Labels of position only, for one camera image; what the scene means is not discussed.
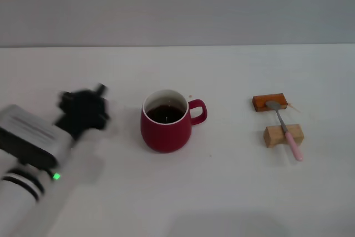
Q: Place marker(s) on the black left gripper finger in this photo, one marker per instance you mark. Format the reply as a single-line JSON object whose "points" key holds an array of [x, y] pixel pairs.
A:
{"points": [[101, 89], [64, 99]]}

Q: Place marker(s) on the red ceramic cup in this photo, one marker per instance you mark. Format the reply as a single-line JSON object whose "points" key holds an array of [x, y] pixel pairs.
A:
{"points": [[166, 137]]}

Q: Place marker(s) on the dark orange wooden block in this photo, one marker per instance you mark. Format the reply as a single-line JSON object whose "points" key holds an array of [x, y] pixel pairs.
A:
{"points": [[260, 103]]}

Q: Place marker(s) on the light wooden block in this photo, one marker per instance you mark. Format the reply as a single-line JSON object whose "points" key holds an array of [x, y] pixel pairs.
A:
{"points": [[273, 135]]}

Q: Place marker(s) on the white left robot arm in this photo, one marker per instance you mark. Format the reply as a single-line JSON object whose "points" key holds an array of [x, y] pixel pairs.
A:
{"points": [[25, 137]]}

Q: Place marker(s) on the dark coffee liquid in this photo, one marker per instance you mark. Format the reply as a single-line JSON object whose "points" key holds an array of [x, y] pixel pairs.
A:
{"points": [[166, 115]]}

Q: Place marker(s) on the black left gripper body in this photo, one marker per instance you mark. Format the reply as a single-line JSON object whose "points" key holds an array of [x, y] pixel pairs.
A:
{"points": [[83, 115]]}

